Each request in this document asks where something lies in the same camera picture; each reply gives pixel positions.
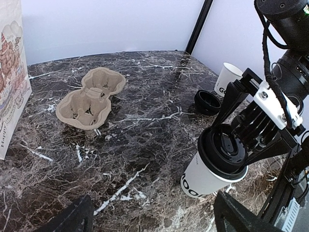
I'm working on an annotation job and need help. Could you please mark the white paper coffee cup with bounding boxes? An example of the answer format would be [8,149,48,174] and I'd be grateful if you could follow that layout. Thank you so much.
[214,62,243,97]

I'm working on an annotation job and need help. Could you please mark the white paper takeout bag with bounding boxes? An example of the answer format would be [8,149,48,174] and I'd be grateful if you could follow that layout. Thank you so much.
[0,0,32,160]

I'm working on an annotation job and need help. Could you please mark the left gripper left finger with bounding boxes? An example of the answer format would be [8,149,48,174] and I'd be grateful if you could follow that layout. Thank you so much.
[41,195,94,232]

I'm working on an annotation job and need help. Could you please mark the white slotted cable duct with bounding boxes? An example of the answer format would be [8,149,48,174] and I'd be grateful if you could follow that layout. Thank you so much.
[281,198,300,232]

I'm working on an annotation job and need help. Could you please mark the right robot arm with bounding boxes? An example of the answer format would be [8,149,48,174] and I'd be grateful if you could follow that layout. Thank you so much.
[207,0,309,174]

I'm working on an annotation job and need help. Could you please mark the right black frame post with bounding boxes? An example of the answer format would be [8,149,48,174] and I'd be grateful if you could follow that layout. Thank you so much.
[185,0,213,55]

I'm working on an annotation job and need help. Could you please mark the black plastic cup lids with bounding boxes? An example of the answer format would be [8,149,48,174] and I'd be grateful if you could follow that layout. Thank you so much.
[194,90,221,116]

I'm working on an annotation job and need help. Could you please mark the brown cardboard cup carrier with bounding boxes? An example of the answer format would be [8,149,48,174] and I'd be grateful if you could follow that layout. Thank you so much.
[56,67,126,132]

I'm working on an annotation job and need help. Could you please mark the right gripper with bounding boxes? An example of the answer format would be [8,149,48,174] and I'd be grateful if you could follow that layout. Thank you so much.
[211,68,299,167]

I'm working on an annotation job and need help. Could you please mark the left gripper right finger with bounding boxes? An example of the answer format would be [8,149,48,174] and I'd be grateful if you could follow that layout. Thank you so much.
[213,191,278,232]

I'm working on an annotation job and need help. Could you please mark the single black cup lid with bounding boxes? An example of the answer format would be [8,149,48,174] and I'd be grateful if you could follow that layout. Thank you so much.
[197,124,248,180]

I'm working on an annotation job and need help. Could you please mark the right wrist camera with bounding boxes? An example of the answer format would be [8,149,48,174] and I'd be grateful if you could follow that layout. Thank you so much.
[253,81,303,130]

